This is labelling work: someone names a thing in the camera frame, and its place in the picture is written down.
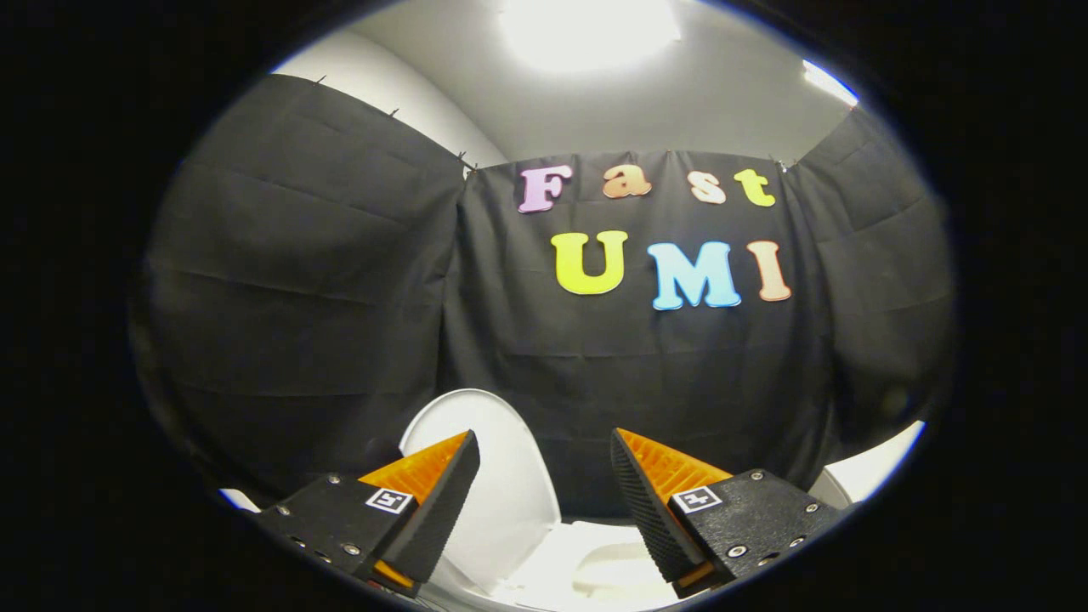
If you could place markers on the black backdrop cloth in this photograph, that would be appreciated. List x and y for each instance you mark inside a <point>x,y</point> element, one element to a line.
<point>552,374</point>

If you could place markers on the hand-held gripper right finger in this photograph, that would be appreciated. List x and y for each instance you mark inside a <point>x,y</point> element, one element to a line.
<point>646,510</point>

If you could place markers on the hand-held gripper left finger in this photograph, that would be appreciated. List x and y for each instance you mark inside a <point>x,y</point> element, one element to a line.
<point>442,510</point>

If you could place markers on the white cabinet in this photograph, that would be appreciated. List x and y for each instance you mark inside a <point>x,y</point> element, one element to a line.
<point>867,472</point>

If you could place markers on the small ceiling light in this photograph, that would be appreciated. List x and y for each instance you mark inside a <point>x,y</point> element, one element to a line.
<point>829,82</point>

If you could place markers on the large ceiling light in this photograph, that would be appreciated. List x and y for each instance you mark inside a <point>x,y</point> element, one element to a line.
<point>586,30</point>

